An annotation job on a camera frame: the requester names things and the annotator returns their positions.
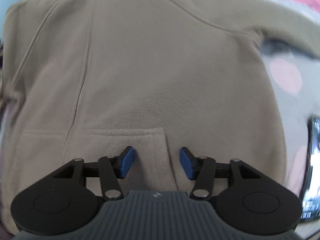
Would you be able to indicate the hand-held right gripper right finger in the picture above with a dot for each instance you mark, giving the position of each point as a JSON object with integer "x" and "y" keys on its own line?
{"x": 187, "y": 162}

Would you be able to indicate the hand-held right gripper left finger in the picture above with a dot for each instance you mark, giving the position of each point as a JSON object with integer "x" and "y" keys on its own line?
{"x": 127, "y": 162}

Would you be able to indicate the beige fleece hoodie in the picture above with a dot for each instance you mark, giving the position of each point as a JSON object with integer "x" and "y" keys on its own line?
{"x": 150, "y": 80}

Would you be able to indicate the glossy dark panel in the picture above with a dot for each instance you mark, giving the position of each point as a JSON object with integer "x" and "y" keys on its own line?
{"x": 312, "y": 170}

